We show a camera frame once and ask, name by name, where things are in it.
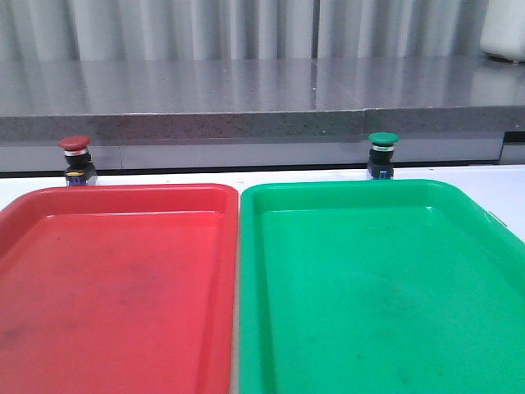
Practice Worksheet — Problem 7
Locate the grey stone counter ledge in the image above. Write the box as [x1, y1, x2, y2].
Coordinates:
[1, 56, 524, 144]

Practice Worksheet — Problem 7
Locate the white container in background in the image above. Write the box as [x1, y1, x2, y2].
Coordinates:
[480, 0, 524, 62]

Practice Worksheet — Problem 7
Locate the red plastic tray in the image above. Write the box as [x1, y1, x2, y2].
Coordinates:
[1, 184, 238, 393]

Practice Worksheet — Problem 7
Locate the red mushroom push button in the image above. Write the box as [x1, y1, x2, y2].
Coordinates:
[58, 135, 98, 186]

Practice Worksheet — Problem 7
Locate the green plastic tray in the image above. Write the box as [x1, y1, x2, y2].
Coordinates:
[239, 180, 524, 393]

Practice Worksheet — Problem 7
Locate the green mushroom push button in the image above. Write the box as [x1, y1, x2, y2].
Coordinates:
[367, 131, 399, 180]

